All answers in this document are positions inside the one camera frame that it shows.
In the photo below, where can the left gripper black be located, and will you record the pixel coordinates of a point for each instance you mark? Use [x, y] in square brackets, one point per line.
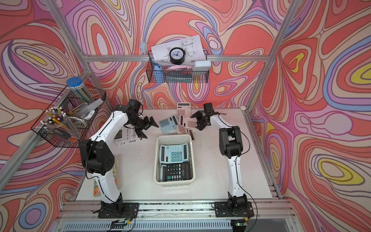
[146, 122]

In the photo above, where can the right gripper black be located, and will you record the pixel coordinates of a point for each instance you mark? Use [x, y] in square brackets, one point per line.
[197, 114]

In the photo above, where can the light blue calculator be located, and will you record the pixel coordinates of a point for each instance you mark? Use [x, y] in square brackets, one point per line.
[171, 154]
[163, 173]
[169, 124]

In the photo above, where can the black calculator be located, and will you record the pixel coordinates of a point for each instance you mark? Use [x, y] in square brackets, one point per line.
[178, 172]

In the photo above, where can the light blue calculator front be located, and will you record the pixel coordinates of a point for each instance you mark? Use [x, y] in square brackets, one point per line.
[163, 173]

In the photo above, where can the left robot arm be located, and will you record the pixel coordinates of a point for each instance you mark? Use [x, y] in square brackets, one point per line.
[97, 152]

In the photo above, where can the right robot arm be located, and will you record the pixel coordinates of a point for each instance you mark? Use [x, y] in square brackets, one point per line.
[231, 147]

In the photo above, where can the pink calculator back tilted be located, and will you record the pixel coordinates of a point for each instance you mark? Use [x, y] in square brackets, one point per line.
[187, 122]

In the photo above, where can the pink calculator back top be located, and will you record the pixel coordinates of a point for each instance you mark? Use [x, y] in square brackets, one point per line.
[183, 108]

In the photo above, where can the white plastic storage box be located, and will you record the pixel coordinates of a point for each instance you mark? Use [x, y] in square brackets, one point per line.
[173, 140]

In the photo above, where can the pink calculator behind box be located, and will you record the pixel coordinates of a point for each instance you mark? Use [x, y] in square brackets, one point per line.
[184, 130]

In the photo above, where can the orange paperback book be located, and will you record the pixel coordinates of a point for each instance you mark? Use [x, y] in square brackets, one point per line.
[96, 190]

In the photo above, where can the white rounded device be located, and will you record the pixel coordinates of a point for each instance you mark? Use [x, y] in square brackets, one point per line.
[201, 66]

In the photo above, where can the white stapler in basket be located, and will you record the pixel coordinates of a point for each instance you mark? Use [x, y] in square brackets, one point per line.
[85, 109]

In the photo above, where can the black round clock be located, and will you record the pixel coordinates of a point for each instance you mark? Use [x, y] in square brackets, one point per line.
[177, 56]

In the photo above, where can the white paper drawing sheet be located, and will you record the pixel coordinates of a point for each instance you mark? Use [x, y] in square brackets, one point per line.
[192, 46]

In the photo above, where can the blue lid pencil jar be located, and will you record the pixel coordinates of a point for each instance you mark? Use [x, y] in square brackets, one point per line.
[79, 88]

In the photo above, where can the clear cup of pencils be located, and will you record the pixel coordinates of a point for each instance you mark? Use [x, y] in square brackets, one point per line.
[58, 122]

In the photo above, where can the black wire basket back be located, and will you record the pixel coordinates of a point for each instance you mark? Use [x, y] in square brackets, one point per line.
[166, 74]

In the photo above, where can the black wire basket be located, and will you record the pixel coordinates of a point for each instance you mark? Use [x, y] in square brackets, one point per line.
[166, 74]
[67, 101]

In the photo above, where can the black wire basket left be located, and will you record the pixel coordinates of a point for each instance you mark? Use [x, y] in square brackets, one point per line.
[67, 101]

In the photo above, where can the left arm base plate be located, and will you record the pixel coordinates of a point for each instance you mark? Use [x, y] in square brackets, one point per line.
[118, 210]

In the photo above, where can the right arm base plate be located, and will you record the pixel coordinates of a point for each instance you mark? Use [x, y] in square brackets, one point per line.
[224, 210]

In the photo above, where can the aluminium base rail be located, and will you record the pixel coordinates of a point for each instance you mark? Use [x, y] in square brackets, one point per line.
[270, 215]

